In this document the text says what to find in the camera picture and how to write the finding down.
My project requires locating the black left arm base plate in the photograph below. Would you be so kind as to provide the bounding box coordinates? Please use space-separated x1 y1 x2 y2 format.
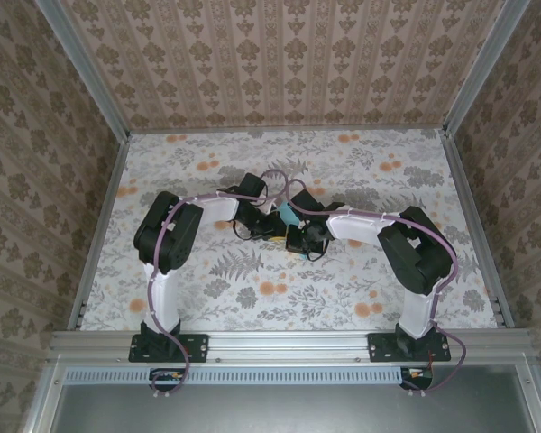
128 333 208 364

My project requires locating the grey metal panel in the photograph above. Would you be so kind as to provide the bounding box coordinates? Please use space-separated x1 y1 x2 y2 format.
49 382 537 433

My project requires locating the aluminium table side rail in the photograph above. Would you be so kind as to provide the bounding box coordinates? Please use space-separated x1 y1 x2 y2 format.
67 133 132 330
441 130 515 328

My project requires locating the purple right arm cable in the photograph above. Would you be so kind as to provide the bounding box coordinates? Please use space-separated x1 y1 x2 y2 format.
286 178 468 399

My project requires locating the aluminium frame post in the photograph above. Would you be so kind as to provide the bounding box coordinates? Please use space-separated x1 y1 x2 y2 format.
441 0 531 136
35 0 132 141

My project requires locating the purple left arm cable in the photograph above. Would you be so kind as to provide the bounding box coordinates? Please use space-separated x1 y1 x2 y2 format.
146 169 289 401

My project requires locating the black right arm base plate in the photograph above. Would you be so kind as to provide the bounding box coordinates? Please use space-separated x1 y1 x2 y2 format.
368 332 452 364

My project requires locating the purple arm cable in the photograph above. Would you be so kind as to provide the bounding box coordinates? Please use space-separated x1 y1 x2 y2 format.
286 178 468 399
146 169 289 401

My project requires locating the grey slotted cable duct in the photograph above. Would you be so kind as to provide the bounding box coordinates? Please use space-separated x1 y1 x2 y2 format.
65 365 402 385

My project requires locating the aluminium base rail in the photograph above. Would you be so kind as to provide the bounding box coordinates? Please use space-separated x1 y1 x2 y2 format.
49 328 536 362

